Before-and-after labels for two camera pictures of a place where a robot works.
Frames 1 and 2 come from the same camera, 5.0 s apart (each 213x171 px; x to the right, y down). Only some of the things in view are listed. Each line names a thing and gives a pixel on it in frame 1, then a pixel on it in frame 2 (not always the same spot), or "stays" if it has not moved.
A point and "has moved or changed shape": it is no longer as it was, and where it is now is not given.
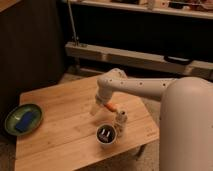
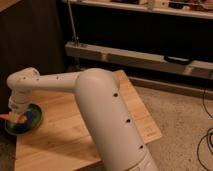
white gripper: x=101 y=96 → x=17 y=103
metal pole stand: x=75 y=38 stays
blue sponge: x=23 y=123 stays
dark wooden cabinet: x=32 y=48 stays
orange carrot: x=110 y=106 has moved or changed shape
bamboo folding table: x=66 y=139 stays
